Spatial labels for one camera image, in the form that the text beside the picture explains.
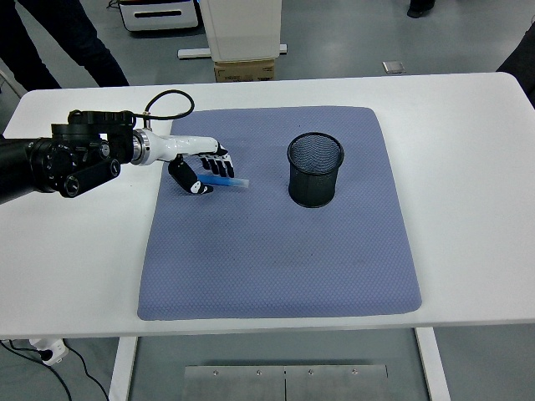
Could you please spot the white column stand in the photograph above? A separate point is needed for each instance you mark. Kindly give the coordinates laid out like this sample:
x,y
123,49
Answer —
x,y
240,29

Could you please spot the person's leg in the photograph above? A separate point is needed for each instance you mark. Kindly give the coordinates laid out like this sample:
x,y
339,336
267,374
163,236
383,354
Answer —
x,y
520,67

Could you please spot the white box appliance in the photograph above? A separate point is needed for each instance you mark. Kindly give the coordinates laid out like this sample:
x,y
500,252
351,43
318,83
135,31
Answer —
x,y
159,16

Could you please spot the white power strip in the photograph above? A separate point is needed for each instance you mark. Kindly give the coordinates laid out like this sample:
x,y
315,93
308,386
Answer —
x,y
50,351

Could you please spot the small silver floor plate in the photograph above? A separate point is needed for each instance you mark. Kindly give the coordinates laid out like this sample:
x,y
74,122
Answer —
x,y
394,67

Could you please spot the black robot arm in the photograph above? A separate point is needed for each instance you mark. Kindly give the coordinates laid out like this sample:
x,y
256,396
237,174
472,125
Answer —
x,y
42,165

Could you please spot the blue marker with clear cap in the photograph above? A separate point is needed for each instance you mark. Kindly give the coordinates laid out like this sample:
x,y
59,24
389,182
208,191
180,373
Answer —
x,y
230,182

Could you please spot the white table leg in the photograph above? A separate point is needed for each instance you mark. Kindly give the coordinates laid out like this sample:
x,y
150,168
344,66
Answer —
x,y
432,363
123,367

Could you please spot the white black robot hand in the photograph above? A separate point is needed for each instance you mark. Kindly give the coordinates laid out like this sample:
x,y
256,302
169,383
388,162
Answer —
x,y
179,146

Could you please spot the person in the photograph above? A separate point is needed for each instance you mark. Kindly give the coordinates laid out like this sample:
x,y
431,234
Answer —
x,y
54,46

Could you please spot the blue-grey quilted mat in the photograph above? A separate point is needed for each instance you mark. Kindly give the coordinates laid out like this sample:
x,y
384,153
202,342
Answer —
x,y
251,259

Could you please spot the person's foot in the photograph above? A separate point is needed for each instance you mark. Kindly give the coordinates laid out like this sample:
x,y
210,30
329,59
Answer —
x,y
420,7

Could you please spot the black mesh pen holder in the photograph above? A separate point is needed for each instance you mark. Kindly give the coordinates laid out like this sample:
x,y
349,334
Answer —
x,y
313,192

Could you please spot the cardboard box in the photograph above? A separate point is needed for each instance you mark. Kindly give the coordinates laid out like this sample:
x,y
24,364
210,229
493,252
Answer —
x,y
244,72

